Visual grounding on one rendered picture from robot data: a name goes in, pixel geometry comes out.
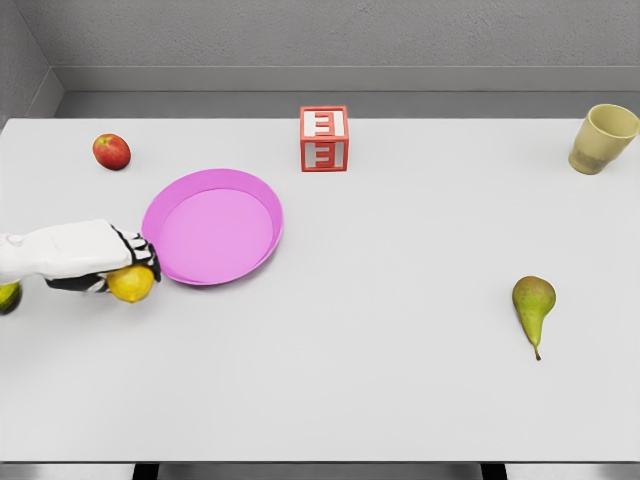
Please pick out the pink round plate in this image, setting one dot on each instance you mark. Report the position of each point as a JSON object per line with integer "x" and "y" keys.
{"x": 216, "y": 231}

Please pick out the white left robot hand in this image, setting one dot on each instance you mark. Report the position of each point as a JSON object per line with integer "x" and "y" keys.
{"x": 85, "y": 248}

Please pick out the red apple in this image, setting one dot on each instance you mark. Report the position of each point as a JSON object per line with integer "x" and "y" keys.
{"x": 111, "y": 151}

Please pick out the green round fruit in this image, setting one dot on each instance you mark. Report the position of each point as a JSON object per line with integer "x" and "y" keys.
{"x": 8, "y": 298}

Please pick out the red letter block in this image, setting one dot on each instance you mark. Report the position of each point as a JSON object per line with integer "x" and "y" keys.
{"x": 324, "y": 139}

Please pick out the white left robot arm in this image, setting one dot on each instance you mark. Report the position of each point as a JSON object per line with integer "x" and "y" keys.
{"x": 12, "y": 256}

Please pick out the yellow lemon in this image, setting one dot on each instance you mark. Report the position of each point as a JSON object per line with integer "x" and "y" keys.
{"x": 131, "y": 284}

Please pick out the pale yellow cup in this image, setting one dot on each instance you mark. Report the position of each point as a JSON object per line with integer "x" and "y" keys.
{"x": 602, "y": 140}

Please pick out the green pear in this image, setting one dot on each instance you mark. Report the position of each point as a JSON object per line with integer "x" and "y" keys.
{"x": 533, "y": 306}

